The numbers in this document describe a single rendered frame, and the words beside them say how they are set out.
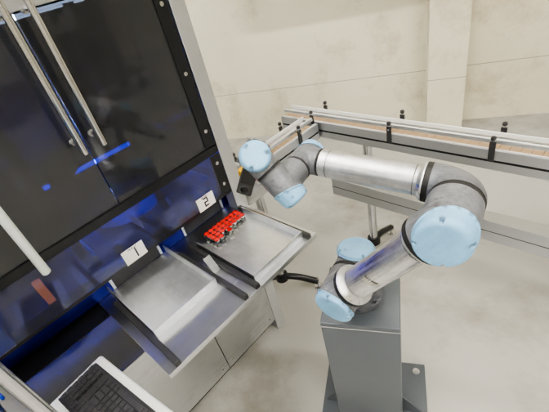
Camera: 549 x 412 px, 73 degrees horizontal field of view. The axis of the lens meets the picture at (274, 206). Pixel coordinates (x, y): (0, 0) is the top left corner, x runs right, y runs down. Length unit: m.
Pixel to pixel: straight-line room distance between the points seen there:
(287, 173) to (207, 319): 0.59
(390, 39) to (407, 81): 0.43
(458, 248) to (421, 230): 0.07
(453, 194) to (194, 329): 0.86
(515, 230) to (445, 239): 1.24
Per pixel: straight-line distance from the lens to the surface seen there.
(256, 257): 1.40
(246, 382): 2.15
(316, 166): 0.98
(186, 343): 1.25
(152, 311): 1.39
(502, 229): 2.02
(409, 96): 4.02
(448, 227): 0.76
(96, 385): 1.39
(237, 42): 4.09
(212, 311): 1.29
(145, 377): 1.77
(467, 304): 2.36
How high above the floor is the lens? 1.81
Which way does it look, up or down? 35 degrees down
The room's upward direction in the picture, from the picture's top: 15 degrees counter-clockwise
